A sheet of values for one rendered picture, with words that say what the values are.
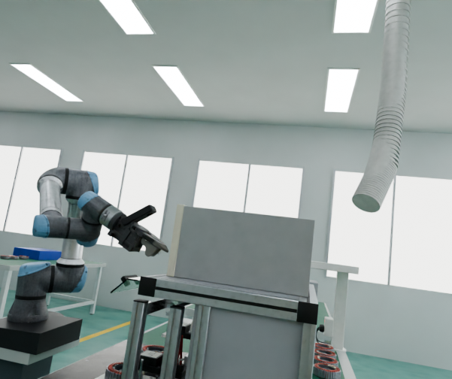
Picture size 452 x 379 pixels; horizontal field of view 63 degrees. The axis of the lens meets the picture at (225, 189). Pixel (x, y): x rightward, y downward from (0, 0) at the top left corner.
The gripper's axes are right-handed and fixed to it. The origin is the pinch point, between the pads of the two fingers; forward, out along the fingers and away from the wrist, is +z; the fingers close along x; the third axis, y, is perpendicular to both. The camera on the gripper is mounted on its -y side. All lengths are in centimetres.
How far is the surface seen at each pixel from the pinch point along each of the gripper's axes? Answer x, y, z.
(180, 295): 25.4, 3.0, 18.7
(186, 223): 14.2, -11.4, 6.3
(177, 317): 23.8, 8.2, 20.6
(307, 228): 14.1, -27.8, 36.0
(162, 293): 25.4, 5.3, 14.3
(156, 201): -467, 31, -221
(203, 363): 24.7, 12.9, 31.8
